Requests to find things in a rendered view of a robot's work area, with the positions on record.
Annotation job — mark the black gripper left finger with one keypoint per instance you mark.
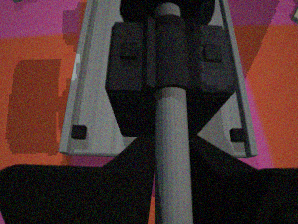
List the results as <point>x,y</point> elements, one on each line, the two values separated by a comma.
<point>119,192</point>

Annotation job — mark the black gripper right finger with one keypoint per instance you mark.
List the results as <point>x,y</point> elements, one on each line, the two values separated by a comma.
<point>225,190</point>

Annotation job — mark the grey metal shaft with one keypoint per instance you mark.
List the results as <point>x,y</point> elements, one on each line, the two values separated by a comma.
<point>173,203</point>

